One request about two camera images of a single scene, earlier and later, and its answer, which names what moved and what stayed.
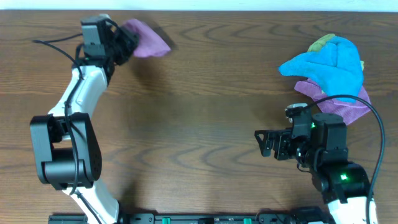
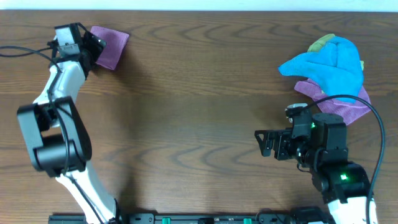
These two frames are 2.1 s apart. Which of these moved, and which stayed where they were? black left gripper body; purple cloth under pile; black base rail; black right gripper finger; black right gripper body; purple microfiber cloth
Moved: black left gripper body; purple microfiber cloth
Stayed: black right gripper body; purple cloth under pile; black base rail; black right gripper finger
